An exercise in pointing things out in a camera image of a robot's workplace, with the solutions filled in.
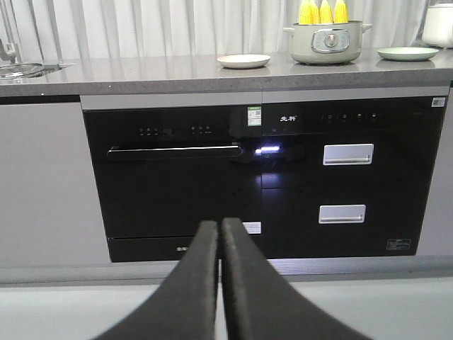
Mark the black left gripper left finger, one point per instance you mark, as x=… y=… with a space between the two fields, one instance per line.
x=184 y=306

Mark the grey cabinet door right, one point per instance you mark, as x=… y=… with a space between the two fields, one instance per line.
x=436 y=234

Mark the cream white plate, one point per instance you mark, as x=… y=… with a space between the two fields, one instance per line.
x=248 y=61

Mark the grey cabinet door left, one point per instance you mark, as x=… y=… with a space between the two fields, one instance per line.
x=50 y=211

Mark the green electric cooking pot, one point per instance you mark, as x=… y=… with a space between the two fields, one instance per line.
x=334 y=43

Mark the light green plate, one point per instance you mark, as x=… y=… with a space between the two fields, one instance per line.
x=407 y=53

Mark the upper silver drawer handle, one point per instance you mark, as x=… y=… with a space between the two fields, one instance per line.
x=347 y=154

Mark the grey curtain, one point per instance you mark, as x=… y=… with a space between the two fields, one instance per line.
x=66 y=30

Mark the lower silver drawer handle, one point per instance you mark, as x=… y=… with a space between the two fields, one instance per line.
x=342 y=214

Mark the grey cabinet door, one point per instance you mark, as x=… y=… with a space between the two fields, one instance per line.
x=436 y=234
x=50 y=211

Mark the black disinfection drawer cabinet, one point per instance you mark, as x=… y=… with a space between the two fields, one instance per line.
x=405 y=132

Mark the black built-in dishwasher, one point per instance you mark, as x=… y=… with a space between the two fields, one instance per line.
x=161 y=171

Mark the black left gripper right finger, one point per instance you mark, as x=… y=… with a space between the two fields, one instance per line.
x=260 y=304

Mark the yellow corn cob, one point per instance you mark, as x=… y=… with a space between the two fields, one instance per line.
x=305 y=16
x=314 y=11
x=325 y=13
x=341 y=12

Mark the silver drawer handle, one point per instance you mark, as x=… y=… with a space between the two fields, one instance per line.
x=342 y=214
x=347 y=154

